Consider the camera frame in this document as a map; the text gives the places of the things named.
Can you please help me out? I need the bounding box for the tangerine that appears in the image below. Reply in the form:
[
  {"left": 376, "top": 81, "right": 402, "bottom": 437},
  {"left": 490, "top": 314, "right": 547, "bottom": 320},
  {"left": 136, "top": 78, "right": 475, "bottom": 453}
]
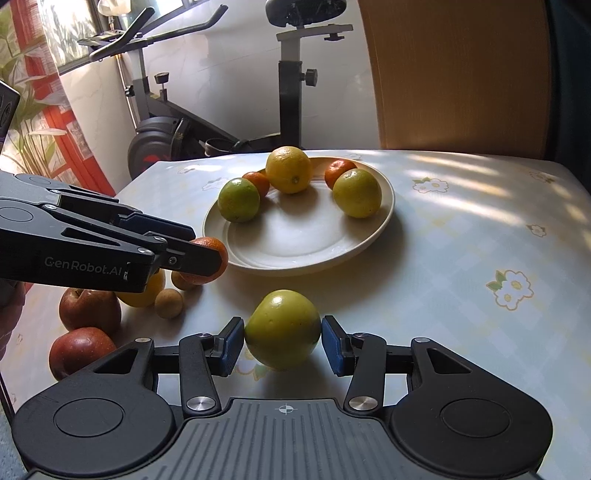
[
  {"left": 242, "top": 172, "right": 270, "bottom": 198},
  {"left": 178, "top": 237, "right": 230, "bottom": 284},
  {"left": 324, "top": 159, "right": 358, "bottom": 190}
]

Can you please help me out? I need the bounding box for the green leafy plant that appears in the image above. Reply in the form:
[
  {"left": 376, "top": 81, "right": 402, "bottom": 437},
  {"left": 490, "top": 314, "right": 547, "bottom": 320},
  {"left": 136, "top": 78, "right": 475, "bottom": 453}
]
[{"left": 0, "top": 0, "right": 70, "bottom": 185}]

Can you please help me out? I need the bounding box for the yellow lemon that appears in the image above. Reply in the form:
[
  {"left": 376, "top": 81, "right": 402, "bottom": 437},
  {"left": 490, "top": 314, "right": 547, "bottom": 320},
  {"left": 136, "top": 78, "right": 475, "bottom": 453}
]
[
  {"left": 115, "top": 270, "right": 166, "bottom": 308},
  {"left": 265, "top": 146, "right": 313, "bottom": 195}
]

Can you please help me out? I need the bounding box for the wooden chair back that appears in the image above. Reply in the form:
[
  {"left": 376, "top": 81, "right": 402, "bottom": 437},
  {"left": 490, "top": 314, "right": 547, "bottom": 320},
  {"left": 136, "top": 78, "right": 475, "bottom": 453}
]
[{"left": 358, "top": 0, "right": 555, "bottom": 160}]

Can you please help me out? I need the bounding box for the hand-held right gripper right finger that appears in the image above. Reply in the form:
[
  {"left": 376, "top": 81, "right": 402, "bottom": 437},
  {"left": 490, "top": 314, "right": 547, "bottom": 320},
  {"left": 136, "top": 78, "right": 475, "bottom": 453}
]
[{"left": 321, "top": 315, "right": 504, "bottom": 413}]

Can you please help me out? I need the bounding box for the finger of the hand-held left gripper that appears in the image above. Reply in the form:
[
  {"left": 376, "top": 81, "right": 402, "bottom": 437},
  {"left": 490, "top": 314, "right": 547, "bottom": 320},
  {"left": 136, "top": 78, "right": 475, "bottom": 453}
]
[
  {"left": 44, "top": 203, "right": 223, "bottom": 280},
  {"left": 58, "top": 182, "right": 197, "bottom": 243}
]

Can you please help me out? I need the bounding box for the yellow-green orange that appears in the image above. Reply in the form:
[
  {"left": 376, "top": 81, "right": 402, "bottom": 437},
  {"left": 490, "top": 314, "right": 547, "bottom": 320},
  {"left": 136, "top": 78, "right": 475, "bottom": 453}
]
[{"left": 333, "top": 169, "right": 382, "bottom": 219}]

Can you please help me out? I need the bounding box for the green orange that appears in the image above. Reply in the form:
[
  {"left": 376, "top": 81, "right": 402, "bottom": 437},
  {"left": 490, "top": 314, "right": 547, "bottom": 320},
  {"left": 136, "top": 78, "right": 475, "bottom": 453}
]
[{"left": 218, "top": 178, "right": 260, "bottom": 223}]

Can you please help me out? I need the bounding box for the light blue fluffy towel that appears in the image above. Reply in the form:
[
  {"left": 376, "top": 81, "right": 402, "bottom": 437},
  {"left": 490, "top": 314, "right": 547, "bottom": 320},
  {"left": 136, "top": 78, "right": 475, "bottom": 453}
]
[{"left": 0, "top": 397, "right": 17, "bottom": 462}]

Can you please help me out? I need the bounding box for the window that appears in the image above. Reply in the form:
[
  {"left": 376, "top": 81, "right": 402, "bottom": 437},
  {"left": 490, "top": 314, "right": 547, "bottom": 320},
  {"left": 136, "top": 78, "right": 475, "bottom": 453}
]
[{"left": 41, "top": 0, "right": 185, "bottom": 75}]

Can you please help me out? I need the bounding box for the dark blue curtain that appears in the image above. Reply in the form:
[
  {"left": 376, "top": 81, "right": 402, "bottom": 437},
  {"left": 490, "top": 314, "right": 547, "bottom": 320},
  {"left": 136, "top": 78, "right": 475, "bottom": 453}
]
[{"left": 545, "top": 0, "right": 591, "bottom": 171}]

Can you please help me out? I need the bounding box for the black exercise bike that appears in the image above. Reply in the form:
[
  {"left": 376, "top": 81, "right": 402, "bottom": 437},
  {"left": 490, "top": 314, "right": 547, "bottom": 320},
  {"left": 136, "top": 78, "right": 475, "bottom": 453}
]
[{"left": 78, "top": 0, "right": 354, "bottom": 178}]

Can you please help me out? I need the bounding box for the green apple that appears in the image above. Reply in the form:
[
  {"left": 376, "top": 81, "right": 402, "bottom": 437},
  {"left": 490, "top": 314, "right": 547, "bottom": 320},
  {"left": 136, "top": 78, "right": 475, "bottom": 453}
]
[{"left": 245, "top": 290, "right": 321, "bottom": 371}]

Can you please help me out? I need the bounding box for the red framed glass door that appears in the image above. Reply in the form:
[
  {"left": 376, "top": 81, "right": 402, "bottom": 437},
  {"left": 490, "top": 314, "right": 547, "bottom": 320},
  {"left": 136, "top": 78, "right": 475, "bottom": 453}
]
[{"left": 18, "top": 0, "right": 116, "bottom": 197}]

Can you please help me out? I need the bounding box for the cream round plate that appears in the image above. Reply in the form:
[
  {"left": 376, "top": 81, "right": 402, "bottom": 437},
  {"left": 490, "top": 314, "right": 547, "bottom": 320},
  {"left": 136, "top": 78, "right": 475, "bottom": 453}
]
[{"left": 202, "top": 157, "right": 396, "bottom": 276}]

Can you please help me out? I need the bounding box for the red apple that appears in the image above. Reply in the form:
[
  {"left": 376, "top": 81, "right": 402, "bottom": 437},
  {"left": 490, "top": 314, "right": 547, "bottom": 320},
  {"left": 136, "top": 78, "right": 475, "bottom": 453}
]
[
  {"left": 49, "top": 327, "right": 117, "bottom": 381},
  {"left": 59, "top": 287, "right": 122, "bottom": 335}
]

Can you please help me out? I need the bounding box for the person's left hand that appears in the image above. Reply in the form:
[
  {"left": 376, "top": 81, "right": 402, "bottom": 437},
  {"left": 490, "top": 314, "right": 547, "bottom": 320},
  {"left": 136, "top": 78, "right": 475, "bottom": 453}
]
[{"left": 0, "top": 281, "right": 26, "bottom": 363}]

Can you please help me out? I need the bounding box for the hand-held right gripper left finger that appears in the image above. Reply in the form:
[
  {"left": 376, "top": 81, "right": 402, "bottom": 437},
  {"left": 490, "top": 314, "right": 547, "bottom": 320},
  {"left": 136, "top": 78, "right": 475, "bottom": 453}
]
[{"left": 65, "top": 316, "right": 245, "bottom": 414}]

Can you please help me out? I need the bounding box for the small brown round fruit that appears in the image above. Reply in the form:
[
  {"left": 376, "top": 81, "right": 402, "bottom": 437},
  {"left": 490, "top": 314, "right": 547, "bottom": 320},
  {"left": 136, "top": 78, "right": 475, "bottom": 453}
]
[
  {"left": 171, "top": 270, "right": 199, "bottom": 291},
  {"left": 154, "top": 288, "right": 185, "bottom": 319}
]

